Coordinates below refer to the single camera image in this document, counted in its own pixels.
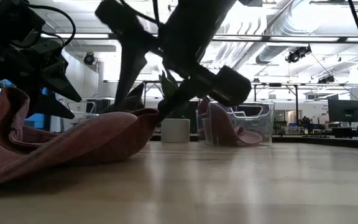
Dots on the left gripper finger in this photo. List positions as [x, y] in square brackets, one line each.
[62, 81]
[47, 107]

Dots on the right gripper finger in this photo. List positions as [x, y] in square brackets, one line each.
[130, 71]
[179, 96]

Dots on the red fabric hat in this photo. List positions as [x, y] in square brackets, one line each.
[73, 140]
[225, 130]

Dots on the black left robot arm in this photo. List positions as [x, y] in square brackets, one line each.
[11, 21]

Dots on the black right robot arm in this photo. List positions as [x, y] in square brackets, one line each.
[207, 12]

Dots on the green snake plant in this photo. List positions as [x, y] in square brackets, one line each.
[168, 88]

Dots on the white plant pot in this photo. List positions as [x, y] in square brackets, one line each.
[176, 130]

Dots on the black round fixture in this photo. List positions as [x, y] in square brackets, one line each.
[89, 58]

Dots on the clear plastic bin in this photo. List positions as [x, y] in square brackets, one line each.
[267, 124]

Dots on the black computer monitor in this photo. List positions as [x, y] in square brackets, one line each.
[345, 110]

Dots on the black standing desk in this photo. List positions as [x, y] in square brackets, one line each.
[346, 132]

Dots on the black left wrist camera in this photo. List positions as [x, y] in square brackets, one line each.
[50, 51]

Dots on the black overhead camera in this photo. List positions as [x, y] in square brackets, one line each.
[297, 54]
[325, 80]

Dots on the black background rig frame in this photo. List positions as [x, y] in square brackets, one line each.
[296, 102]

